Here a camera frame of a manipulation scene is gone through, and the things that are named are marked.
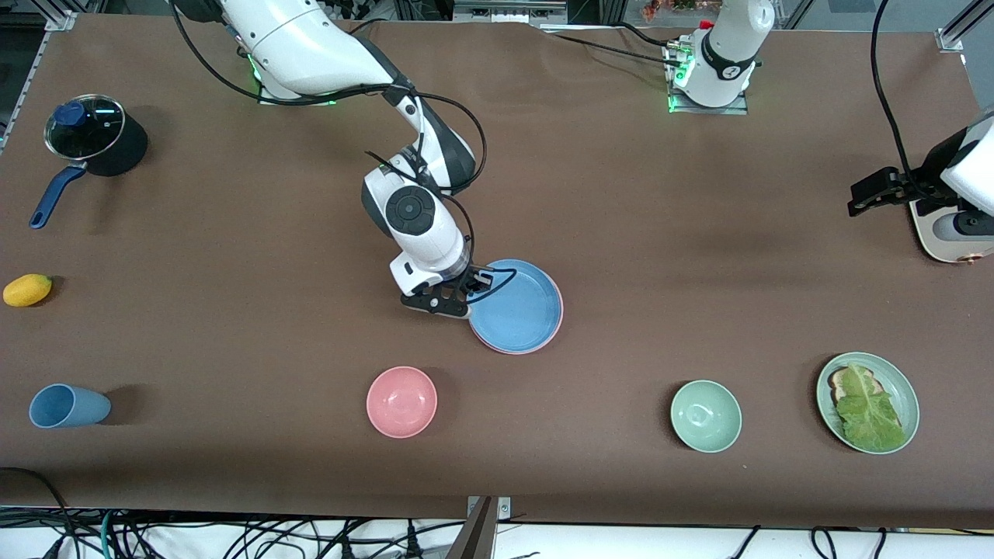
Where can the brown table cover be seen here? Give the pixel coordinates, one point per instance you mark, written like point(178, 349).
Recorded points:
point(621, 194)

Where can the toasted bread slice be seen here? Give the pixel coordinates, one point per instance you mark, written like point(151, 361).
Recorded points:
point(837, 380)

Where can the blue plate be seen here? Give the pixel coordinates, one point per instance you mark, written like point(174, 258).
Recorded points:
point(520, 307)

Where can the grey metal pole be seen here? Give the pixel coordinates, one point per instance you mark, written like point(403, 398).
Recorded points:
point(475, 536)

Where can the green plate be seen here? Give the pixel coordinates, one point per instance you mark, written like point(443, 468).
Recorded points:
point(901, 388)

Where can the glass lid with blue knob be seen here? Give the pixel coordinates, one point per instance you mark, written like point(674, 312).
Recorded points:
point(89, 128)

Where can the orange flowers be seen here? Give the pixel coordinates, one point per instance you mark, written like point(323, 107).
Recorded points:
point(672, 8)

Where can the grey metal box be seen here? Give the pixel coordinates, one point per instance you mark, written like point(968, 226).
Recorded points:
point(509, 9)

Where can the yellow lemon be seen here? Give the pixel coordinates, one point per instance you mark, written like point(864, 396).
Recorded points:
point(27, 289)

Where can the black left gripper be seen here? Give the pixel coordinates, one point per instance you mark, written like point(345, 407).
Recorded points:
point(910, 189)

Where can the pink plate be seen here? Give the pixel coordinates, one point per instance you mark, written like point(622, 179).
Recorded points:
point(514, 352)

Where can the pink bowl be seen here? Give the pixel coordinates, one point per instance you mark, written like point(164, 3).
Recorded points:
point(401, 402)

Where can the aluminium corner bracket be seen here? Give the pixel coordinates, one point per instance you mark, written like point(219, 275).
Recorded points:
point(949, 40)
point(62, 21)

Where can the silver metal bracket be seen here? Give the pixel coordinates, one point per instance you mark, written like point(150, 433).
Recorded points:
point(503, 508)

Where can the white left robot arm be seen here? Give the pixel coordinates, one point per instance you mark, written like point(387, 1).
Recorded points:
point(722, 54)

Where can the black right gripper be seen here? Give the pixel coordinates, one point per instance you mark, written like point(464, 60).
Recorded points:
point(468, 279)

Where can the green bowl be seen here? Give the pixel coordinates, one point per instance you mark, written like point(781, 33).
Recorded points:
point(705, 416)

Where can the blue cup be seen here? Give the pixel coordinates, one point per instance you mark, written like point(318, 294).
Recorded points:
point(70, 406)

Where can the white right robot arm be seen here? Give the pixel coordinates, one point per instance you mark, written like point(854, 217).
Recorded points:
point(311, 46)

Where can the green lettuce leaf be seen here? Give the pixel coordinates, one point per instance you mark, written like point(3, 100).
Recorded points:
point(870, 411)

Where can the beige wooden board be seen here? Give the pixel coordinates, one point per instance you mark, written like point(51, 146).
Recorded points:
point(928, 237)

